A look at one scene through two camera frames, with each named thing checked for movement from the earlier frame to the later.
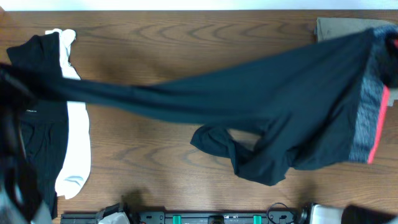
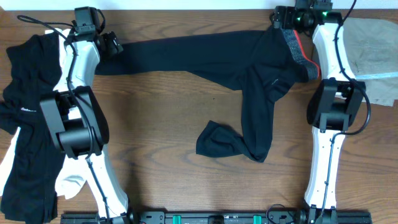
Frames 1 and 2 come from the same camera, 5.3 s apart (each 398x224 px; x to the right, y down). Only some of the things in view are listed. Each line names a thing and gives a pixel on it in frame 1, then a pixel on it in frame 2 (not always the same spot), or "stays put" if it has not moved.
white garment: (75, 169) stays put
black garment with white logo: (44, 126) stays put
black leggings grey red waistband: (318, 107) to (262, 63)
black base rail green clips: (193, 217) stays put
